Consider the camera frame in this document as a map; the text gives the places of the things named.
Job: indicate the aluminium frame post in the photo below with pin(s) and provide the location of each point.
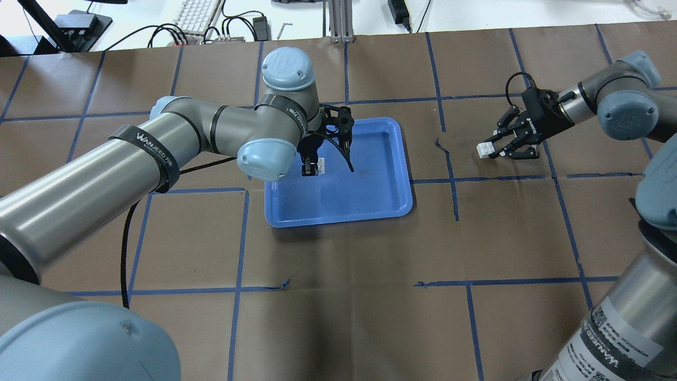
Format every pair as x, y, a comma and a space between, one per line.
341, 21

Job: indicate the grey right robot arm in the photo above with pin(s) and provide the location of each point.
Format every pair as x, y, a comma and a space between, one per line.
630, 333

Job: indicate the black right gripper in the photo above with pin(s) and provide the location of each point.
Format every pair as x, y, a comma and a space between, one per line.
540, 125

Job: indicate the white keyboard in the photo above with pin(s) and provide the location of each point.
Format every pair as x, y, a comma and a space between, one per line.
194, 17

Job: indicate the blue plastic tray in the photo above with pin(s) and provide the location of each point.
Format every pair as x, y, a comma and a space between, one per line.
378, 188

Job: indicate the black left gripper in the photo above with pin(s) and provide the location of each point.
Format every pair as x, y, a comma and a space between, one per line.
306, 151

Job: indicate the white block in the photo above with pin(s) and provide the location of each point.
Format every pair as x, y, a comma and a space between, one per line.
320, 166
485, 150

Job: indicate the black power adapter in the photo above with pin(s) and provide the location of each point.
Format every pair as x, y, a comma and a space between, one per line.
399, 11

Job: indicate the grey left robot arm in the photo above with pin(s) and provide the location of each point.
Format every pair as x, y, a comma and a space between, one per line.
49, 335

